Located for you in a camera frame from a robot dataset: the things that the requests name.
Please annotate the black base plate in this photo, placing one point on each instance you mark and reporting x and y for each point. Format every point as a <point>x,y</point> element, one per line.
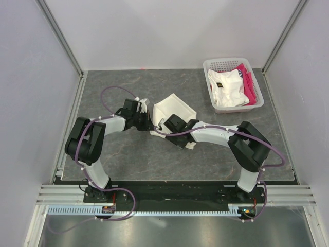
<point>176,195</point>

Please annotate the white plastic basket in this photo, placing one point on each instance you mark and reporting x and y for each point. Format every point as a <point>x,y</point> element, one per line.
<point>225,65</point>

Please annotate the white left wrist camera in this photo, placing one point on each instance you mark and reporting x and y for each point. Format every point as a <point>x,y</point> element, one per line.
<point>142,105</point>

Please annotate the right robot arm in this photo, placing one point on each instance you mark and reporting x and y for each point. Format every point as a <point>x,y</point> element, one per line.
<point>248,145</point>

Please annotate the right aluminium frame post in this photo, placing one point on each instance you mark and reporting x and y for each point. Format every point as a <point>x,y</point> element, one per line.
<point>301,4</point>

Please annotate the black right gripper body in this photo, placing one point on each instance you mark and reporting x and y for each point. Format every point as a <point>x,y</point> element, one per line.
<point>175,139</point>

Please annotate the aluminium frame post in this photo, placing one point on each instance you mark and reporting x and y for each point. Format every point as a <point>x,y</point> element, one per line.
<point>59,35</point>
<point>301,4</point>

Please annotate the pink cloth in basket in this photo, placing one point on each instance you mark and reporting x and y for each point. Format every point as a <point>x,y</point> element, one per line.
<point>248,83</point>

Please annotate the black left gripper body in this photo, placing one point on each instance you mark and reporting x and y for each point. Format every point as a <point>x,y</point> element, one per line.
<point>141,121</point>

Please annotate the cream cloth napkin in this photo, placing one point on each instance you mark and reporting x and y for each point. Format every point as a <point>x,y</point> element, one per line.
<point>164,109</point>

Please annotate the white folded cloth in basket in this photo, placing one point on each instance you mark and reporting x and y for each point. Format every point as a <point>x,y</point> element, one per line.
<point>216,88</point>

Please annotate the light blue cable duct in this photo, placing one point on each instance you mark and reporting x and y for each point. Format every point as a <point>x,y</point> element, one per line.
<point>113,210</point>

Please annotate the left aluminium frame post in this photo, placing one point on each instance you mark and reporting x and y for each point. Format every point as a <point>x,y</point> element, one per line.
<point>59,35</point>

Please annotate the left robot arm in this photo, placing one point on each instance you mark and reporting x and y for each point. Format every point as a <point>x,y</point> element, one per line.
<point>85,142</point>

